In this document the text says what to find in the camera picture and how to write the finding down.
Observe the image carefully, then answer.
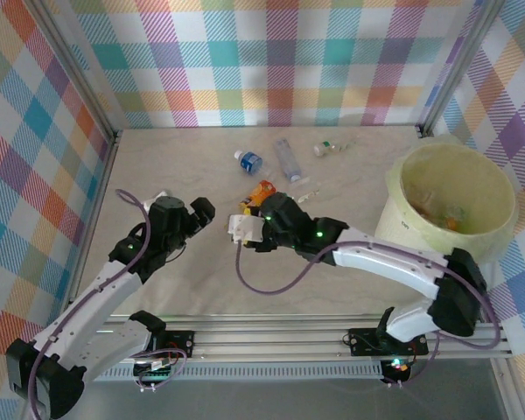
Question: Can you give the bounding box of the clear bottle green neck ring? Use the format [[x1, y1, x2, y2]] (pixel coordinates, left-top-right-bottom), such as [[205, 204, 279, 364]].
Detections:
[[288, 176, 324, 206]]

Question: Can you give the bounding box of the orange juice bottle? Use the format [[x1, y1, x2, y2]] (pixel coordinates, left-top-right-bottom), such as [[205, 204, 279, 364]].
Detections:
[[239, 178, 276, 219]]

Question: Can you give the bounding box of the blue label water bottle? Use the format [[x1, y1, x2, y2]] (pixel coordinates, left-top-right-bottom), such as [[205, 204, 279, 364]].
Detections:
[[233, 149, 264, 175]]

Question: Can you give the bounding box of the cream plastic bin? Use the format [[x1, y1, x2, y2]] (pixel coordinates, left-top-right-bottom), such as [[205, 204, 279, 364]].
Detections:
[[373, 134, 521, 266]]

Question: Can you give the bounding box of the clear bluish water bottle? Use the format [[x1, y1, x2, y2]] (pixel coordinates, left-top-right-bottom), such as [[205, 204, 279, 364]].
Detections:
[[273, 137, 303, 184]]

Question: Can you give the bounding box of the small clear bottle green band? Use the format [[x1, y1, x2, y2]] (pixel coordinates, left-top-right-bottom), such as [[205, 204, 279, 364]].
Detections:
[[313, 134, 361, 158]]

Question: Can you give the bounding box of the circuit board with connector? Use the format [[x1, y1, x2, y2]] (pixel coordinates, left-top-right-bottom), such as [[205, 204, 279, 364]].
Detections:
[[133, 358, 179, 382]]

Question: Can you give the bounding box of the circuit board with lights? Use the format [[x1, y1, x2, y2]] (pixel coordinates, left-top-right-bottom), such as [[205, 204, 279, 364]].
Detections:
[[382, 356, 412, 381]]

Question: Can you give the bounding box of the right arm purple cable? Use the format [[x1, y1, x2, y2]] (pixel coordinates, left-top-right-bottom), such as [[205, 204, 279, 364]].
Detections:
[[234, 240, 502, 389]]

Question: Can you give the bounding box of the aluminium side rail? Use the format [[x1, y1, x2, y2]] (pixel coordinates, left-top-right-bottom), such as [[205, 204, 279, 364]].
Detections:
[[19, 130, 123, 420], [485, 349, 522, 420]]

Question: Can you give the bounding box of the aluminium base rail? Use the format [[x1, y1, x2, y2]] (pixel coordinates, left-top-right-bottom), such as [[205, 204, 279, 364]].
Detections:
[[91, 312, 515, 362]]

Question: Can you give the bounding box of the short purple cable loop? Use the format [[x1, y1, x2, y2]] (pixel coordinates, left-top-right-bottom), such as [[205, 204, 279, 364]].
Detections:
[[133, 347, 188, 394]]

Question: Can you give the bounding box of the grey slotted cable duct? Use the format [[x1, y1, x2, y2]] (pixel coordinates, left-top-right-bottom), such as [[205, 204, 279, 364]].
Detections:
[[80, 365, 389, 382]]

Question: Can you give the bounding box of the aluminium corner post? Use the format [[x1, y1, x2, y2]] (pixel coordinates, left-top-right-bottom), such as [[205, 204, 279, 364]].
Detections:
[[33, 0, 124, 152], [416, 0, 502, 137]]

